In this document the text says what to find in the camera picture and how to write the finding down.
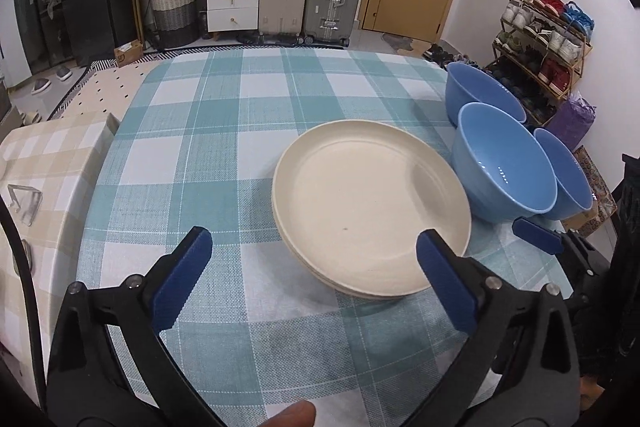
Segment metal phone stand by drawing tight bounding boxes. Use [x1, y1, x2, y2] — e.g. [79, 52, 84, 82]
[7, 182, 43, 228]

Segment rows of shoes on rack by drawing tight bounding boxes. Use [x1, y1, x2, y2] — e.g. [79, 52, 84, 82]
[492, 0, 596, 122]

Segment teal checkered tablecloth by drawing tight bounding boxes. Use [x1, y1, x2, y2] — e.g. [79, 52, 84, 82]
[82, 48, 576, 427]

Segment grey woven laundry basket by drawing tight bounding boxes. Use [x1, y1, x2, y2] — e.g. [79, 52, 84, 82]
[149, 0, 198, 49]

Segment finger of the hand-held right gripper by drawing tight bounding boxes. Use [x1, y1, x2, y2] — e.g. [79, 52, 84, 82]
[512, 217, 568, 256]

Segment door mat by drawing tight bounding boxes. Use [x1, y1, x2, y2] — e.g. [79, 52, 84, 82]
[382, 32, 426, 52]

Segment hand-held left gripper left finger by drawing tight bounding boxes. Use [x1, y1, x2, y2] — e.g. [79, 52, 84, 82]
[46, 227, 223, 427]

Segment wooden shoe rack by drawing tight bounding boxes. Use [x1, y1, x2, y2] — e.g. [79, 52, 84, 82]
[490, 0, 593, 128]

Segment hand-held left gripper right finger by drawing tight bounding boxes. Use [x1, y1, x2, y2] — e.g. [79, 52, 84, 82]
[402, 229, 583, 427]

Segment purple bag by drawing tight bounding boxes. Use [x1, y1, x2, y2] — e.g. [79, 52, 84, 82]
[545, 92, 596, 152]

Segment black cable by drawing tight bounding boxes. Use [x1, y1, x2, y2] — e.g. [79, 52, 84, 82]
[0, 202, 48, 408]

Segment person's left hand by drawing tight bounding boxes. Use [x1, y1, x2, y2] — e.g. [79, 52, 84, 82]
[262, 401, 317, 427]

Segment patterned brown bag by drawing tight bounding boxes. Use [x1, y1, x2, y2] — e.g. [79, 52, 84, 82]
[572, 146, 618, 238]

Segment black panel with round holes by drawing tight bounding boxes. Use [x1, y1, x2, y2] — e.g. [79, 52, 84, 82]
[619, 153, 640, 268]

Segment small cardboard box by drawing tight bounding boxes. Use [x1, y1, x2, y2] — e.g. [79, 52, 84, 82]
[114, 39, 146, 68]

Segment beige checkered tablecloth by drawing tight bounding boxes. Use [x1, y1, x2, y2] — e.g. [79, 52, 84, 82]
[0, 114, 121, 408]

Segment pile of shoes on floor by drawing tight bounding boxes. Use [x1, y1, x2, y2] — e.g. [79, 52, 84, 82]
[422, 42, 481, 70]

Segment blue bowl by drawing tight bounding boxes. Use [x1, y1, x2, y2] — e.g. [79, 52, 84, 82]
[532, 128, 594, 220]
[445, 62, 527, 130]
[451, 103, 558, 224]

